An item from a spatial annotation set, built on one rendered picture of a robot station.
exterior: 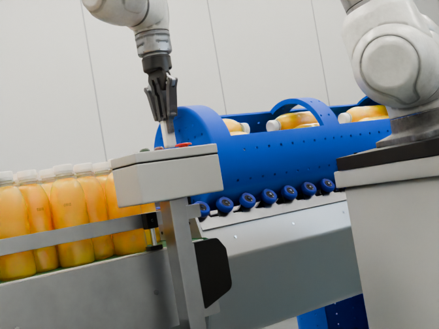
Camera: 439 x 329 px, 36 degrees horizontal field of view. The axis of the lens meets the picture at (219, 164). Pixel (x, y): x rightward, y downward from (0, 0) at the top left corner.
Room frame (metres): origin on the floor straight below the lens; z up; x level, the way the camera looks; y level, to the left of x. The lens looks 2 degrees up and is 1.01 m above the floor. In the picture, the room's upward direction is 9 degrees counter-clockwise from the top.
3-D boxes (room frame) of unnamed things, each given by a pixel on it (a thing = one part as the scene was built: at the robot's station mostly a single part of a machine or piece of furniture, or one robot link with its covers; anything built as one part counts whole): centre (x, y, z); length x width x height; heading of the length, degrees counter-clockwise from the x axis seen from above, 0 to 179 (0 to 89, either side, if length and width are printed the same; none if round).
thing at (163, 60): (1.72, 0.12, 1.32); 0.08 x 0.07 x 0.09; 38
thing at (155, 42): (1.72, 0.12, 1.39); 0.09 x 0.09 x 0.06
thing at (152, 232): (1.43, 0.16, 0.94); 0.03 x 0.02 x 0.08; 128
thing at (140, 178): (1.39, 0.11, 1.05); 0.20 x 0.10 x 0.10; 128
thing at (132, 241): (1.46, 0.22, 1.00); 0.07 x 0.07 x 0.19
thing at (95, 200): (1.45, 0.29, 1.00); 0.07 x 0.07 x 0.19
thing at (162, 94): (1.71, 0.11, 1.25); 0.04 x 0.01 x 0.11; 128
